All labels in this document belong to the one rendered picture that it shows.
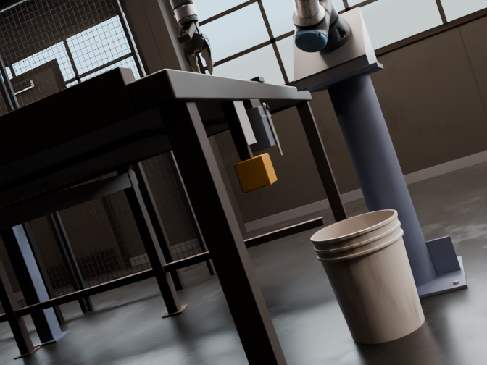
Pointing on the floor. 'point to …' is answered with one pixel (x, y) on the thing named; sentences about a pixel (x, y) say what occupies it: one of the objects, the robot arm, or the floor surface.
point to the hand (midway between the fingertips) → (204, 73)
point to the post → (31, 284)
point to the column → (388, 179)
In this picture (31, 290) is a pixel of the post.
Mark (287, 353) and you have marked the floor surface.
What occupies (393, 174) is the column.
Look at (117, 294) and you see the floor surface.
